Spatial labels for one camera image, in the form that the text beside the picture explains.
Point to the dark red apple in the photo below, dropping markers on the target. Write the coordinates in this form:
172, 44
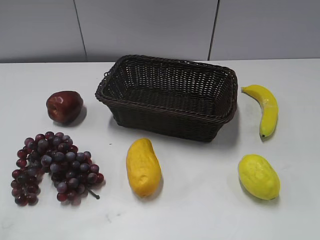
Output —
64, 107

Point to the yellow lemon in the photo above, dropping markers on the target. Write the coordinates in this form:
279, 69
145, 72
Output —
258, 177

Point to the dark woven wicker basket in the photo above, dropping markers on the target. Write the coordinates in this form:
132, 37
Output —
172, 97

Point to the yellow banana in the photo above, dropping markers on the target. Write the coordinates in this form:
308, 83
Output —
269, 108

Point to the purple grape bunch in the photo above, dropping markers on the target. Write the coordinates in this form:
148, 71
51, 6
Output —
72, 172

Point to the orange-yellow mango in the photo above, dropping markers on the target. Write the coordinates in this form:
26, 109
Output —
143, 169

